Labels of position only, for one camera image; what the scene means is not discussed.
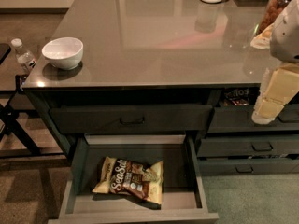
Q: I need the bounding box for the dark top left drawer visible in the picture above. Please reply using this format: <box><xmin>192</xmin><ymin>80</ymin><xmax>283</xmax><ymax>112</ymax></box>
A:
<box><xmin>50</xmin><ymin>104</ymin><xmax>212</xmax><ymax>134</ymax></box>

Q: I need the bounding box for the dark counter cabinet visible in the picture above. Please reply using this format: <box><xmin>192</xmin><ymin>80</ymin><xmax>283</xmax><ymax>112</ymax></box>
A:
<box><xmin>25</xmin><ymin>0</ymin><xmax>298</xmax><ymax>161</ymax></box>

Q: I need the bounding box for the dark top right drawer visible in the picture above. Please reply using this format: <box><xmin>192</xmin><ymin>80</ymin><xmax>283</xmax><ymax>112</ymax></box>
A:
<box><xmin>208</xmin><ymin>88</ymin><xmax>299</xmax><ymax>133</ymax></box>

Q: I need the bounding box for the white ceramic bowl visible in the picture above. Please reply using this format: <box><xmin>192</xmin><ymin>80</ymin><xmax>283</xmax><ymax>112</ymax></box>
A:
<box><xmin>42</xmin><ymin>37</ymin><xmax>84</xmax><ymax>70</ymax></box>

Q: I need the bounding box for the black side table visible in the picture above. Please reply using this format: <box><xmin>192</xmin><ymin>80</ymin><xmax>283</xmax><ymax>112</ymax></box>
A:
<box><xmin>0</xmin><ymin>45</ymin><xmax>40</xmax><ymax>155</ymax></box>

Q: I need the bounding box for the open grey middle drawer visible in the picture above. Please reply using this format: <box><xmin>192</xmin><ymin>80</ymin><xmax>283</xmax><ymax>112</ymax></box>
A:
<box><xmin>49</xmin><ymin>134</ymin><xmax>219</xmax><ymax>224</ymax></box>

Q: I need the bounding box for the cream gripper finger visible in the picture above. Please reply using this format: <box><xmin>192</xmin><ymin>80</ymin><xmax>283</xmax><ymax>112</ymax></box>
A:
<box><xmin>251</xmin><ymin>97</ymin><xmax>284</xmax><ymax>125</ymax></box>
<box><xmin>263</xmin><ymin>63</ymin><xmax>299</xmax><ymax>105</ymax></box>

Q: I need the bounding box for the dark middle right drawer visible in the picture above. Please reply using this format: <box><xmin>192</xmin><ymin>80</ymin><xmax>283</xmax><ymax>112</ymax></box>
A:
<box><xmin>197</xmin><ymin>135</ymin><xmax>299</xmax><ymax>158</ymax></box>

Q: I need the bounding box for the clear plastic water bottle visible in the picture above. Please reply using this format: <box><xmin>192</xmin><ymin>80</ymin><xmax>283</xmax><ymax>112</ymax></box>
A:
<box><xmin>11</xmin><ymin>38</ymin><xmax>36</xmax><ymax>74</ymax></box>

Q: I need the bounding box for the dark snack bag in drawer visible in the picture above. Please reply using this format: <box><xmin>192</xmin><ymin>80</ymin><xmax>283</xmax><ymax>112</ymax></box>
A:
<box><xmin>222</xmin><ymin>88</ymin><xmax>249</xmax><ymax>106</ymax></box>

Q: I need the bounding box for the dark drawer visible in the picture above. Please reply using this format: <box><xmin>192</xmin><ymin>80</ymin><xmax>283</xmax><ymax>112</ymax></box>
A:
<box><xmin>198</xmin><ymin>158</ymin><xmax>299</xmax><ymax>176</ymax></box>
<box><xmin>208</xmin><ymin>88</ymin><xmax>299</xmax><ymax>133</ymax></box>
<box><xmin>50</xmin><ymin>104</ymin><xmax>212</xmax><ymax>134</ymax></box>
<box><xmin>197</xmin><ymin>135</ymin><xmax>299</xmax><ymax>158</ymax></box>

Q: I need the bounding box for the clear jar of nuts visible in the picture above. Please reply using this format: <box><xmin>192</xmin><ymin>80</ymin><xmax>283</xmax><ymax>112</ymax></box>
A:
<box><xmin>256</xmin><ymin>0</ymin><xmax>291</xmax><ymax>35</ymax></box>

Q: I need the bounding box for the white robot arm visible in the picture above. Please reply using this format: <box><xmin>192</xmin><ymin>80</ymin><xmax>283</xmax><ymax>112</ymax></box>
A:
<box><xmin>251</xmin><ymin>0</ymin><xmax>299</xmax><ymax>125</ymax></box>

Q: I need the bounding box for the brown chip bag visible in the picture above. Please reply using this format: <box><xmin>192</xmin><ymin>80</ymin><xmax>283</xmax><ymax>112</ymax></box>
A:
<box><xmin>93</xmin><ymin>157</ymin><xmax>164</xmax><ymax>204</ymax></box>

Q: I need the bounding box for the dark bottom right drawer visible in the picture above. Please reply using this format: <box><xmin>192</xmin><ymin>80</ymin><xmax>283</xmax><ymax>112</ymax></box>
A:
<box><xmin>198</xmin><ymin>158</ymin><xmax>299</xmax><ymax>176</ymax></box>

